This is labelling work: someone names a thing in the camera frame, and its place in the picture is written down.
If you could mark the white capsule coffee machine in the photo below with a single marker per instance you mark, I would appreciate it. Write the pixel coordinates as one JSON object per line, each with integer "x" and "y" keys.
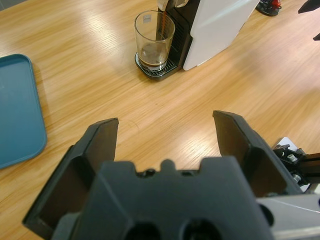
{"x": 215, "y": 30}

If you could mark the clear glass cup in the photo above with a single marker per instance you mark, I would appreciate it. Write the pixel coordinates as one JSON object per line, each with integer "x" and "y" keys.
{"x": 150, "y": 35}

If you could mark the metal grid drip tray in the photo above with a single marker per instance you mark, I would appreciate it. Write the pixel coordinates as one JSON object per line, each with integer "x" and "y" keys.
{"x": 160, "y": 73}

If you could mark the dark camera post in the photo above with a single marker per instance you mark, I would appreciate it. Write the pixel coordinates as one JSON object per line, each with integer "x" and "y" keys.
{"x": 311, "y": 165}

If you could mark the red coffee capsule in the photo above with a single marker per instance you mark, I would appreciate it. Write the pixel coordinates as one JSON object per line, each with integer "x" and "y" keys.
{"x": 276, "y": 2}

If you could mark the black rod capsule holder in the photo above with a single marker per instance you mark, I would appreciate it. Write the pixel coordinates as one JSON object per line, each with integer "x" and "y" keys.
{"x": 265, "y": 8}

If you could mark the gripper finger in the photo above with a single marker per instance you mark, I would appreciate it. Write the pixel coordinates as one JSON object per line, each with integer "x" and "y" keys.
{"x": 317, "y": 37}
{"x": 72, "y": 172}
{"x": 255, "y": 160}
{"x": 310, "y": 6}

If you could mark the teal plastic tray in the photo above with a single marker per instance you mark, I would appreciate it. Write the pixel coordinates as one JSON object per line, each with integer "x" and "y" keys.
{"x": 20, "y": 110}

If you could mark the white mount block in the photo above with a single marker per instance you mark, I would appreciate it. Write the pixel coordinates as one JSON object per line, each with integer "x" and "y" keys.
{"x": 285, "y": 143}

